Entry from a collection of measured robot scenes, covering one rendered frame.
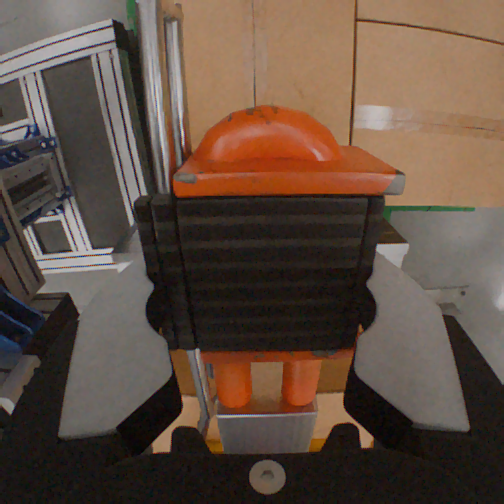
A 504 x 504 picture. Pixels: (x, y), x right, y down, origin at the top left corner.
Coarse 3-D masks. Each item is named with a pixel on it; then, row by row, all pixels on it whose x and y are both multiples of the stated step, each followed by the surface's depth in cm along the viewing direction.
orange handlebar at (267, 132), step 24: (240, 120) 10; (264, 120) 10; (288, 120) 10; (312, 120) 10; (216, 144) 10; (240, 144) 10; (264, 144) 10; (288, 144) 10; (312, 144) 10; (336, 144) 10; (216, 384) 17; (240, 384) 16; (288, 384) 16; (312, 384) 16
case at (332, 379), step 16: (176, 352) 46; (176, 368) 43; (320, 368) 43; (336, 368) 43; (192, 384) 41; (320, 384) 40; (336, 384) 40; (192, 400) 39; (320, 400) 39; (336, 400) 40; (192, 416) 41; (320, 416) 42; (336, 416) 42; (208, 432) 44; (320, 432) 44; (160, 448) 47
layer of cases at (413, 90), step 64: (192, 0) 47; (256, 0) 47; (320, 0) 47; (384, 0) 47; (448, 0) 45; (192, 64) 53; (256, 64) 54; (320, 64) 53; (384, 64) 53; (448, 64) 52; (192, 128) 60; (384, 128) 59; (448, 128) 59; (448, 192) 66
